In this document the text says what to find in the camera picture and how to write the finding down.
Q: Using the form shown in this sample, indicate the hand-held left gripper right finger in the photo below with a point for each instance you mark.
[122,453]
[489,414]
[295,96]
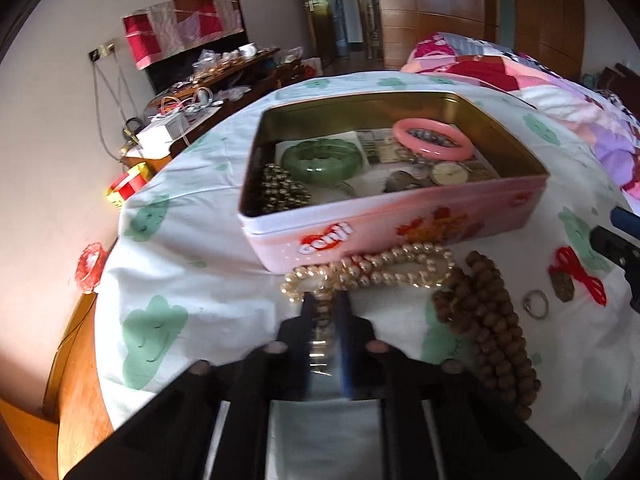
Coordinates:
[345,355]

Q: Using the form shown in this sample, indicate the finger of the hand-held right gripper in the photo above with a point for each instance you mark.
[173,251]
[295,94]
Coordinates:
[625,219]

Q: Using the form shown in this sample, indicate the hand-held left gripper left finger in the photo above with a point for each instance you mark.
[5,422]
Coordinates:
[306,355]

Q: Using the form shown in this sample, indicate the pink tin box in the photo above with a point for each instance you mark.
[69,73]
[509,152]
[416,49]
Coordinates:
[375,225]

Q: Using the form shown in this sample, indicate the round wrist watch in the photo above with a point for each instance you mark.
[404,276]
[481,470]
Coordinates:
[450,174]

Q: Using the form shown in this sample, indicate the green jade bangle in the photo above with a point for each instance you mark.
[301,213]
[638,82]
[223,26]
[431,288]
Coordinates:
[300,165]

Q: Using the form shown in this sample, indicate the pink bangle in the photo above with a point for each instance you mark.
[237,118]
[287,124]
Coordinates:
[400,132]

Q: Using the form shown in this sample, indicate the dark gray trinket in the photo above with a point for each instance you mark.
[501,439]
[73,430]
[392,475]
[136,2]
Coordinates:
[405,181]

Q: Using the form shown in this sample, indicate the pink patchwork quilt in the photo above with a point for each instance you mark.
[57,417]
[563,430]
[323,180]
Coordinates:
[500,70]

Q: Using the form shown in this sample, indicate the printed paper leaflet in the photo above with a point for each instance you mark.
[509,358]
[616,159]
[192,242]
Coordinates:
[372,145]

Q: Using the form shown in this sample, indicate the trash bin with red bag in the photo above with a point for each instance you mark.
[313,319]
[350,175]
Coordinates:
[90,267]

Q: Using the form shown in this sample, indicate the red yellow paper bag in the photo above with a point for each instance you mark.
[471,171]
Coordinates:
[127,187]

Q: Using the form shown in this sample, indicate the white box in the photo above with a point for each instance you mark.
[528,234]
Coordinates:
[160,132]

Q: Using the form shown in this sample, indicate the wooden wardrobe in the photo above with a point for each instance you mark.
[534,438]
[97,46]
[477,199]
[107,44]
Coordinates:
[450,15]

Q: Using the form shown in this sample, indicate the wooden television cabinet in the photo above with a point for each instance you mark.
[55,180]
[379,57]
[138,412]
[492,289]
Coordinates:
[240,74]

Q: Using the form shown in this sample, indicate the white mug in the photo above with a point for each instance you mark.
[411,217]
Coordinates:
[247,50]

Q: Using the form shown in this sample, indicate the black television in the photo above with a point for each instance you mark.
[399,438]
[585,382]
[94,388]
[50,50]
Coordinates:
[175,67]

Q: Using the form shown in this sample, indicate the wooden door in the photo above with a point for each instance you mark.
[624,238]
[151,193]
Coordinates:
[315,10]

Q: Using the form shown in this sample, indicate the red white television cover cloth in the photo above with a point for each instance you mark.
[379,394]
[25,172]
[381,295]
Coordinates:
[175,25]

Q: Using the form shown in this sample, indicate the wall socket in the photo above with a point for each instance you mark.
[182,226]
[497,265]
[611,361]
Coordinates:
[102,51]

